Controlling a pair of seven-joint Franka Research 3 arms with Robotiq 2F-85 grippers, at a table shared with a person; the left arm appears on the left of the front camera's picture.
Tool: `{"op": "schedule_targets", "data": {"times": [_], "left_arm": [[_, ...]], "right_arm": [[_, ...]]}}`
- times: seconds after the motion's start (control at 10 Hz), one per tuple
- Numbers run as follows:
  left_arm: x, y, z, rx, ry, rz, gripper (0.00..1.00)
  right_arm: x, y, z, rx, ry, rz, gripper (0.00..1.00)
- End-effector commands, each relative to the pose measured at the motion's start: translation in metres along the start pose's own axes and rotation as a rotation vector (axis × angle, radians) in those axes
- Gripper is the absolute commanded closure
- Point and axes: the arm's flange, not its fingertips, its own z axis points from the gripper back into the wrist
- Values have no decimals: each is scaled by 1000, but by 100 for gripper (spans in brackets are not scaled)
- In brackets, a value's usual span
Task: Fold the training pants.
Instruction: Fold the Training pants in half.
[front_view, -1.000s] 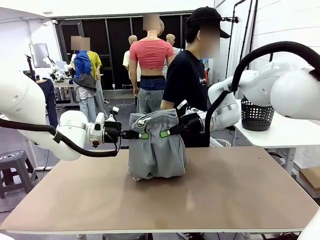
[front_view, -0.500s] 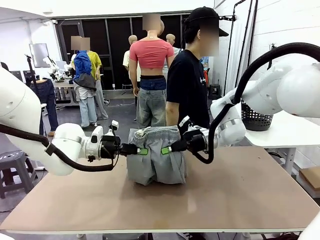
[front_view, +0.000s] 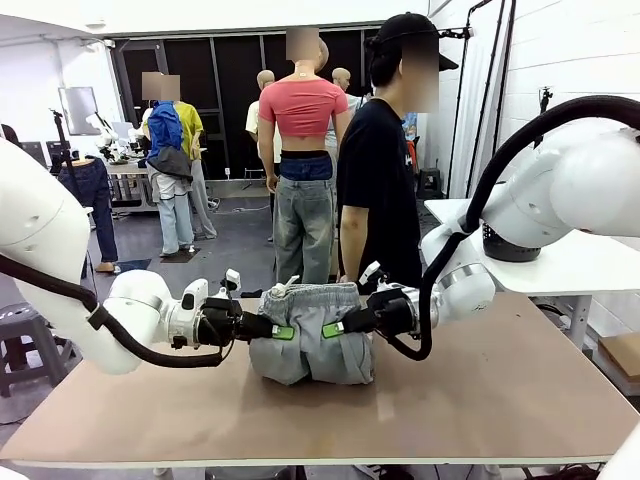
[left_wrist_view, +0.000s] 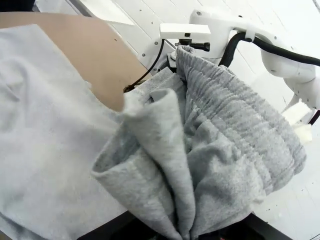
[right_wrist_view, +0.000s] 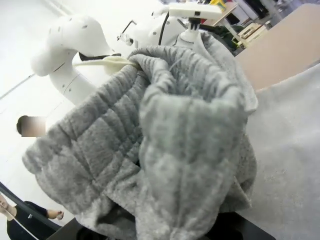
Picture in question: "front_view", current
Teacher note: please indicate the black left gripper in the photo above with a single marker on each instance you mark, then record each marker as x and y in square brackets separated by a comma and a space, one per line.
[220, 320]

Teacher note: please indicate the person in black t-shirt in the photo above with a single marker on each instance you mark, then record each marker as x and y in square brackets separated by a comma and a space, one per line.
[380, 200]

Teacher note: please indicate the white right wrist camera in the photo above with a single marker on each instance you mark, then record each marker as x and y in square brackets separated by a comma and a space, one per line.
[371, 272]

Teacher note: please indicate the bald mannequin cream shirt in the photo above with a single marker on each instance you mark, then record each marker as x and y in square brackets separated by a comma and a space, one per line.
[265, 80]

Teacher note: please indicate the black backdrop stand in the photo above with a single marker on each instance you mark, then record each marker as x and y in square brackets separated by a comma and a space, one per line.
[510, 30]

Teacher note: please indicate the person right hand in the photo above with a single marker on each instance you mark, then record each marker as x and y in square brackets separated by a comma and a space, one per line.
[349, 277]

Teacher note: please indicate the white side table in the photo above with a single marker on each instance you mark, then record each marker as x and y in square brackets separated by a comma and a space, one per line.
[565, 270]

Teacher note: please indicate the grey training pants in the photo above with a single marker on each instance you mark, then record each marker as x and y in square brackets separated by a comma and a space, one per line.
[310, 360]

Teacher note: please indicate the wall whiteboard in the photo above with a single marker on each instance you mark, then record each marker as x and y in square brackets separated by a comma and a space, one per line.
[75, 110]

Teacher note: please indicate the person right forearm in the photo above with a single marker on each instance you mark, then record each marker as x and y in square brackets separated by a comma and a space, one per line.
[352, 235]

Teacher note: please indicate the background workbench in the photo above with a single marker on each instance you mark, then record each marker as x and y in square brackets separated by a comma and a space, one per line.
[130, 185]

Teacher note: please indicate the small black stool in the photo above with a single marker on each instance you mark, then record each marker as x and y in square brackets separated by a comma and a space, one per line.
[430, 182]

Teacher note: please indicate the hawaiian shirt mannequin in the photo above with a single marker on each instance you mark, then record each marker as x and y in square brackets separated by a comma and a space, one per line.
[411, 135]

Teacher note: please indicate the blue jacket mannequin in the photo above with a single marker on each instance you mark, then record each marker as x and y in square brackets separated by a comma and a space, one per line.
[165, 130]

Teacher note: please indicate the black camera tripod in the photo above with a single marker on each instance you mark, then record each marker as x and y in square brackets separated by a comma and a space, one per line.
[63, 135]

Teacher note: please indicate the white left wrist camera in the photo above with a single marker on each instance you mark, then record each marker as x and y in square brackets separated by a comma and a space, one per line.
[232, 277]

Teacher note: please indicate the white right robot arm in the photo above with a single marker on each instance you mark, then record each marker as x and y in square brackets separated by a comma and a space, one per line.
[575, 190]

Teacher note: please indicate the dark grey perforated basket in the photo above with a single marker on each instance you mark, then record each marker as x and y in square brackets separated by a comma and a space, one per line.
[510, 250]

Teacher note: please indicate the red top mannequin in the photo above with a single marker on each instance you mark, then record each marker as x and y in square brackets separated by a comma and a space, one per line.
[300, 105]

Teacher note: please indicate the yellow shirt mannequin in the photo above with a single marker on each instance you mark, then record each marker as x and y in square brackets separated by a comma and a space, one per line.
[192, 125]

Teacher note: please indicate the small tripod camera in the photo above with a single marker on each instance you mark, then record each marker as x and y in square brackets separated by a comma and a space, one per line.
[545, 95]

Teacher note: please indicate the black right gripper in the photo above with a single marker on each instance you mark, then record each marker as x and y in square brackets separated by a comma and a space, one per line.
[392, 312]

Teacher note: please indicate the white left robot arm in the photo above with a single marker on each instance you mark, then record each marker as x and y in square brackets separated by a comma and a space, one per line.
[40, 225]

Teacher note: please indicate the cardboard box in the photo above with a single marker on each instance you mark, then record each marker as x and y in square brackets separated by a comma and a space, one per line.
[622, 360]

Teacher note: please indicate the black baseball cap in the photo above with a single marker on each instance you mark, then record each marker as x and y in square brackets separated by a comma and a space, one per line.
[405, 27]

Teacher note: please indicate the bald mannequin white shirt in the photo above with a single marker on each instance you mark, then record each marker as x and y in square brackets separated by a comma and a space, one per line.
[341, 77]

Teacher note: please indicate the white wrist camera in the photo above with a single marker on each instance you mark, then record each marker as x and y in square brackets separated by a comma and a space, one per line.
[371, 272]
[232, 277]

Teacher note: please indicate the grey plastic stool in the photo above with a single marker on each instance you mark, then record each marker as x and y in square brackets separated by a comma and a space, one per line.
[25, 330]

